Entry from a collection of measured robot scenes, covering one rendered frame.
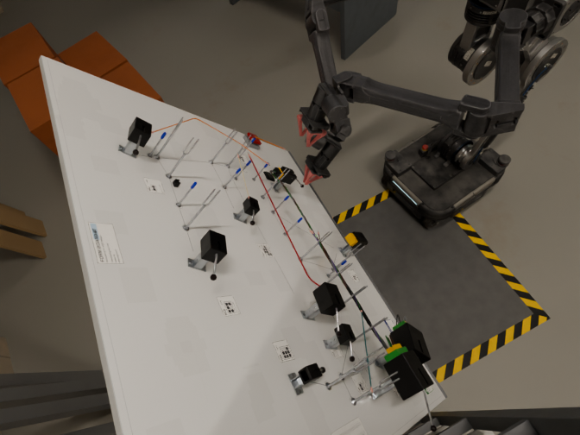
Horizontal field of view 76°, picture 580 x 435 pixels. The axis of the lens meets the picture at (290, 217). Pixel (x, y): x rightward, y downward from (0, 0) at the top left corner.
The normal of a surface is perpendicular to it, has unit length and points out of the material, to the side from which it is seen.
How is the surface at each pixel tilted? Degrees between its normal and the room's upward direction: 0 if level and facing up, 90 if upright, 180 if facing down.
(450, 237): 0
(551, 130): 0
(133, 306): 54
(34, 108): 0
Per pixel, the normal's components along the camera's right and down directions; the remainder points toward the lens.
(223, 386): 0.64, -0.63
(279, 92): -0.14, -0.47
